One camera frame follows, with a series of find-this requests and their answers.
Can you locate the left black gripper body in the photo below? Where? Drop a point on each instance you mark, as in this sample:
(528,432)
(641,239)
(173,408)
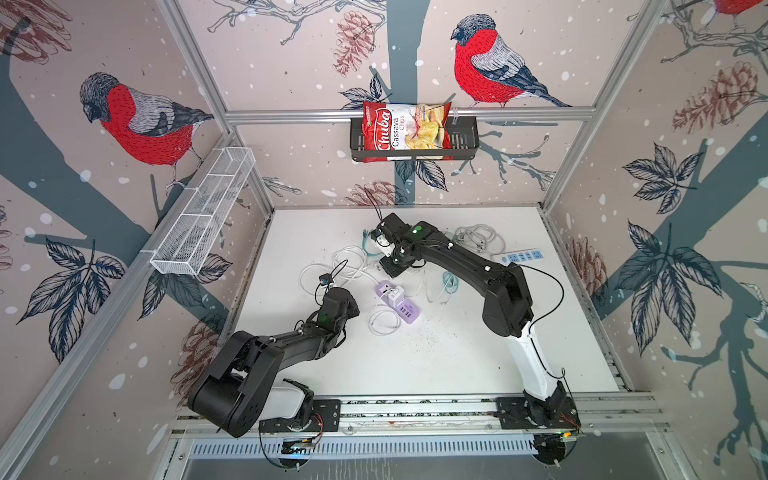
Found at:
(351,310)

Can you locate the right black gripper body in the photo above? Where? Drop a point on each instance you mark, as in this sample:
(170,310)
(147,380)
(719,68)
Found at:
(393,265)

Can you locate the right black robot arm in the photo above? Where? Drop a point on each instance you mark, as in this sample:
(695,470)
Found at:
(507,308)

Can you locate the purple power socket strip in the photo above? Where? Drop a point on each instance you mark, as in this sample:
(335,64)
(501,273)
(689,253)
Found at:
(407,311)

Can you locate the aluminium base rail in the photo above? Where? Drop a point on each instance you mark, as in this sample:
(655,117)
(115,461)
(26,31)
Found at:
(607,412)

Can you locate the red cassava chips bag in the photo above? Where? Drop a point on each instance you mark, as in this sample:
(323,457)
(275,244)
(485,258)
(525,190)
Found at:
(391,127)

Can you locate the white wire mesh basket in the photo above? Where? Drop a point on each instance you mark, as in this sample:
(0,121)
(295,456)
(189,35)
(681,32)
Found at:
(192,236)

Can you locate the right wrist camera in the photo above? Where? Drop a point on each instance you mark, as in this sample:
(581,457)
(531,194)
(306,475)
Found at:
(382,241)

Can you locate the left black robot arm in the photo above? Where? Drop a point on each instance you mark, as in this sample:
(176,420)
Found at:
(238,388)

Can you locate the black wall basket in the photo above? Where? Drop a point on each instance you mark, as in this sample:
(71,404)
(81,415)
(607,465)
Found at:
(461,131)

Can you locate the white power strip blue outlets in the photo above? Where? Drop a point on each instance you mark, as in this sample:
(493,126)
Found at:
(521,256)

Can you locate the white charger adapter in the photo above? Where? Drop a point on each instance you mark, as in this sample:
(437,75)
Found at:
(396,295)

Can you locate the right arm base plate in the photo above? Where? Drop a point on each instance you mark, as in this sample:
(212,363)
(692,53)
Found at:
(521,413)

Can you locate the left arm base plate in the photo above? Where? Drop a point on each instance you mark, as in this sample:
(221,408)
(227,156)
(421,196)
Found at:
(316,416)

